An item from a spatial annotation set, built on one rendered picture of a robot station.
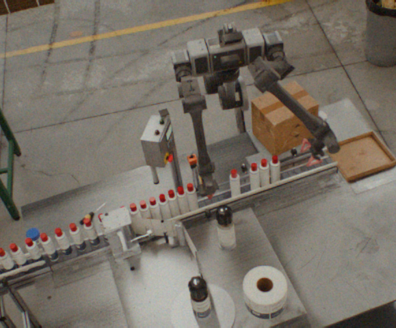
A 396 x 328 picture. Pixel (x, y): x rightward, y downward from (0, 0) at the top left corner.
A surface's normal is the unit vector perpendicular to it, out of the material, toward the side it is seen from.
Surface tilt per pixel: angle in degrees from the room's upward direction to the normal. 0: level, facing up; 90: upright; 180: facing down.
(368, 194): 0
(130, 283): 0
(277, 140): 90
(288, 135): 90
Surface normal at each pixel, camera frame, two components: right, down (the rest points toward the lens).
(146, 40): -0.11, -0.65
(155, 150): -0.27, 0.74
